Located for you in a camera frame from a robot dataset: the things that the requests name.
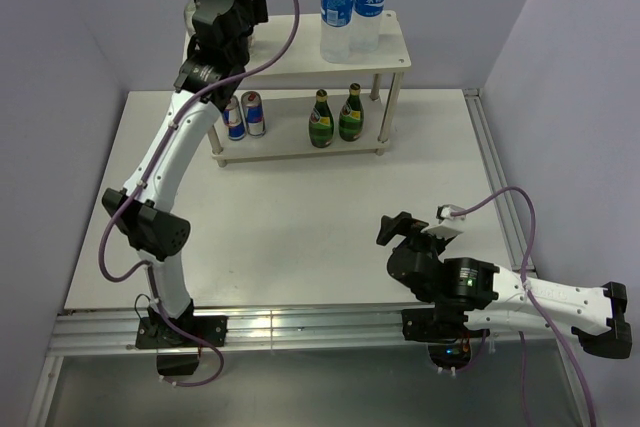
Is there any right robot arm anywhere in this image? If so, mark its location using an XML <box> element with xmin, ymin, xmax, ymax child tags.
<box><xmin>376</xmin><ymin>212</ymin><xmax>633</xmax><ymax>359</ymax></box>

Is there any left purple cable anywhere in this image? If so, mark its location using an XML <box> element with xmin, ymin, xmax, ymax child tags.
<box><xmin>97</xmin><ymin>0</ymin><xmax>301</xmax><ymax>388</ymax></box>

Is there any red bull can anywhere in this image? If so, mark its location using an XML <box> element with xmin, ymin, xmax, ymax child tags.
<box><xmin>223</xmin><ymin>96</ymin><xmax>246</xmax><ymax>141</ymax></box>
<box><xmin>241</xmin><ymin>91</ymin><xmax>266</xmax><ymax>137</ymax></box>

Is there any right red bull can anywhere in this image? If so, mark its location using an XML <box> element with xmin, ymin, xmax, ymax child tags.
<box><xmin>241</xmin><ymin>91</ymin><xmax>266</xmax><ymax>137</ymax></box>

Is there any purple cable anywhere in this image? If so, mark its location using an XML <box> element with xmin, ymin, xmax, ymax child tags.
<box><xmin>449</xmin><ymin>186</ymin><xmax>599</xmax><ymax>427</ymax></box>
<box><xmin>97</xmin><ymin>0</ymin><xmax>301</xmax><ymax>388</ymax></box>

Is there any beige two-tier shelf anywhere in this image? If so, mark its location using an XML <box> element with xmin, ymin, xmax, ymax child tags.
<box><xmin>209</xmin><ymin>11</ymin><xmax>411</xmax><ymax>167</ymax></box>

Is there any left red bull can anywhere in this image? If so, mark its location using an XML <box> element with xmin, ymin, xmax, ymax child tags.
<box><xmin>223</xmin><ymin>96</ymin><xmax>246</xmax><ymax>141</ymax></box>

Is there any aluminium frame rail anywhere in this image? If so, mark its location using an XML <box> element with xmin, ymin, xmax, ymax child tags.
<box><xmin>29</xmin><ymin>88</ymin><xmax>601</xmax><ymax>427</ymax></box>

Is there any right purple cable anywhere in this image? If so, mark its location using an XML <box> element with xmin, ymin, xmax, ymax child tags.
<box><xmin>449</xmin><ymin>186</ymin><xmax>599</xmax><ymax>427</ymax></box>

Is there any green glass bottle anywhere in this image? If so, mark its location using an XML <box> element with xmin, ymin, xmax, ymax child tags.
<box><xmin>308</xmin><ymin>89</ymin><xmax>334</xmax><ymax>148</ymax></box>
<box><xmin>339</xmin><ymin>83</ymin><xmax>364</xmax><ymax>142</ymax></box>

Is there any blue label water bottle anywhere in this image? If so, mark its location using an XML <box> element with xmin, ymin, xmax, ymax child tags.
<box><xmin>320</xmin><ymin>0</ymin><xmax>353</xmax><ymax>63</ymax></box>
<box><xmin>350</xmin><ymin>0</ymin><xmax>385</xmax><ymax>53</ymax></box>

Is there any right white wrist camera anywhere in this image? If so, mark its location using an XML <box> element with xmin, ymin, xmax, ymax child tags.
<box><xmin>421</xmin><ymin>204</ymin><xmax>466</xmax><ymax>240</ymax></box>

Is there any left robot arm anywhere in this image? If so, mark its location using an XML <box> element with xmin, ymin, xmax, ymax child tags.
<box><xmin>98</xmin><ymin>0</ymin><xmax>268</xmax><ymax>347</ymax></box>

